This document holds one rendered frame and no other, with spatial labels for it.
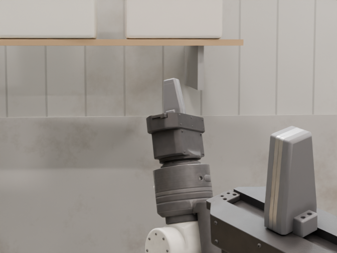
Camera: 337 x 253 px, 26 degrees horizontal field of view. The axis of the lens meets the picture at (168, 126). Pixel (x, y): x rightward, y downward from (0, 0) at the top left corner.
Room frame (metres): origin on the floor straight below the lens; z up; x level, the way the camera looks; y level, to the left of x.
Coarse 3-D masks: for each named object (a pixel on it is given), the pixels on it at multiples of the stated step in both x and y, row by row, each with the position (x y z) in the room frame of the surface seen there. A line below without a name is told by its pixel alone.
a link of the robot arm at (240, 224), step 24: (240, 192) 0.49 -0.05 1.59; (264, 192) 0.49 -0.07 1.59; (216, 216) 0.46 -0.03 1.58; (240, 216) 0.46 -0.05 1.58; (336, 216) 0.45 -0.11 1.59; (216, 240) 0.47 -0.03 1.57; (240, 240) 0.45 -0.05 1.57; (264, 240) 0.43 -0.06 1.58; (288, 240) 0.43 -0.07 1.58; (312, 240) 0.44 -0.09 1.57; (336, 240) 0.43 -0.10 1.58
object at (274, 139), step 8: (288, 128) 0.44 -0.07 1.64; (296, 128) 0.44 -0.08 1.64; (272, 136) 0.43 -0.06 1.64; (280, 136) 0.43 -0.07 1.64; (272, 144) 0.43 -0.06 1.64; (272, 152) 0.43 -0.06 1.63; (272, 160) 0.43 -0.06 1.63; (272, 168) 0.43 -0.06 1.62; (272, 176) 0.43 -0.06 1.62; (272, 184) 0.43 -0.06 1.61; (272, 192) 0.43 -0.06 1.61; (272, 200) 0.43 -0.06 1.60; (264, 208) 0.44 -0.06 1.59; (272, 208) 0.44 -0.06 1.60; (264, 216) 0.44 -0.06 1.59; (272, 216) 0.44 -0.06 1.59; (264, 224) 0.44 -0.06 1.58; (272, 224) 0.44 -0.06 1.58
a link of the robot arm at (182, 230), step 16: (192, 192) 1.06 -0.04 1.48; (208, 192) 1.08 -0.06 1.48; (160, 208) 1.08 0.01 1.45; (176, 208) 1.06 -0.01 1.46; (192, 208) 1.06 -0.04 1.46; (176, 224) 1.06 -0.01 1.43; (192, 224) 1.06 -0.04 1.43; (208, 224) 1.04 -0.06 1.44; (160, 240) 1.04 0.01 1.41; (176, 240) 1.03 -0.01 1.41; (192, 240) 1.05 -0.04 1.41; (208, 240) 1.03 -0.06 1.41
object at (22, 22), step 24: (0, 0) 3.46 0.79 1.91; (24, 0) 3.47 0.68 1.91; (48, 0) 3.48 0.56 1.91; (72, 0) 3.48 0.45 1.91; (96, 0) 3.75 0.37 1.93; (0, 24) 3.46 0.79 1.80; (24, 24) 3.47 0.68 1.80; (48, 24) 3.48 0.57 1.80; (72, 24) 3.48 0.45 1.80; (96, 24) 3.71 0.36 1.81
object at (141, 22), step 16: (128, 0) 3.52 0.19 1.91; (144, 0) 3.53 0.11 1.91; (160, 0) 3.53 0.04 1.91; (176, 0) 3.54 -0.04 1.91; (192, 0) 3.54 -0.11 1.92; (208, 0) 3.55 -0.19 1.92; (128, 16) 3.52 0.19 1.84; (144, 16) 3.53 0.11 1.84; (160, 16) 3.53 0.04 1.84; (176, 16) 3.54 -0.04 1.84; (192, 16) 3.54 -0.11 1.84; (208, 16) 3.55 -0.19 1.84; (128, 32) 3.52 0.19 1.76; (144, 32) 3.53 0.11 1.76; (160, 32) 3.53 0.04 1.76; (176, 32) 3.54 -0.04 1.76; (192, 32) 3.54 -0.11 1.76; (208, 32) 3.55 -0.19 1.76
